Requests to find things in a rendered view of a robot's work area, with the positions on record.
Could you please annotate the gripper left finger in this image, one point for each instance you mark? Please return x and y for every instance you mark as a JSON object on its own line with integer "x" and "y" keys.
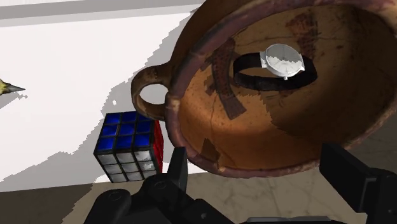
{"x": 164, "y": 194}

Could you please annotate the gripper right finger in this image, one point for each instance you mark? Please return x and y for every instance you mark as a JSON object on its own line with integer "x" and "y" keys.
{"x": 356, "y": 183}

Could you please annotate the colourful puzzle cube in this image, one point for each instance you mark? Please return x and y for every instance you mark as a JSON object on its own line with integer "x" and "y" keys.
{"x": 127, "y": 145}

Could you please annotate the yellow grey pointed object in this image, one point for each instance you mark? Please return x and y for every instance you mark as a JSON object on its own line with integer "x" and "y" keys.
{"x": 7, "y": 87}

